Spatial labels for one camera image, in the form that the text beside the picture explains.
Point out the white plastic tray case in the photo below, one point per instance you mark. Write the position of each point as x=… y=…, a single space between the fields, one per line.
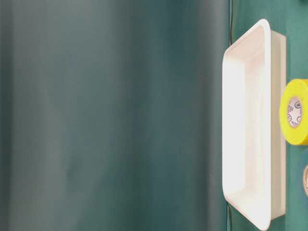
x=253 y=147

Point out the yellow tape roll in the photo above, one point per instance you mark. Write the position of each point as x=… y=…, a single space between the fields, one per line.
x=294 y=112

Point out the teal tape roll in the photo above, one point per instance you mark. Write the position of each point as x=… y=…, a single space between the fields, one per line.
x=305 y=180

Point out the green backdrop curtain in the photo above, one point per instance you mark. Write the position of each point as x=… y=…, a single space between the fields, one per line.
x=110 y=115

